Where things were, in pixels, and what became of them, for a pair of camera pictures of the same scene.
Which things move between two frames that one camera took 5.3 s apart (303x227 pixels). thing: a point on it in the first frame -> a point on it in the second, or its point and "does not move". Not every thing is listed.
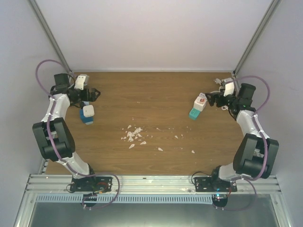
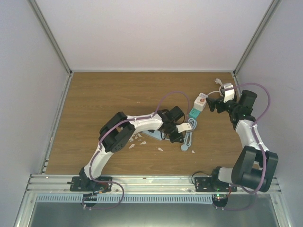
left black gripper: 93,98 -> 179,139
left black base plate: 91,184 does not move
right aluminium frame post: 268,14 does not move
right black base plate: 207,184 does not move
